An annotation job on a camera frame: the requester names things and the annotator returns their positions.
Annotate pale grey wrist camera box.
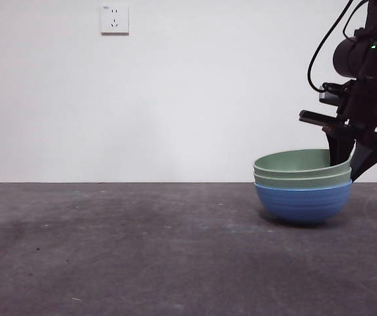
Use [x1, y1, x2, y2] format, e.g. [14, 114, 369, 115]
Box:
[318, 82, 343, 105]

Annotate green ribbed bowl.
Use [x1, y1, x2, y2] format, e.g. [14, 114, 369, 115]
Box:
[252, 148, 353, 180]
[253, 169, 353, 191]

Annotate white wall socket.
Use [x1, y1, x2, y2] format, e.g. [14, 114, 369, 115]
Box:
[101, 4, 130, 36]

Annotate blue ribbed bowl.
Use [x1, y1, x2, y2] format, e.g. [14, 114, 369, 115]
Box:
[254, 179, 354, 226]

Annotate black cable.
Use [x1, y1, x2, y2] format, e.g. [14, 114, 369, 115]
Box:
[306, 0, 355, 93]

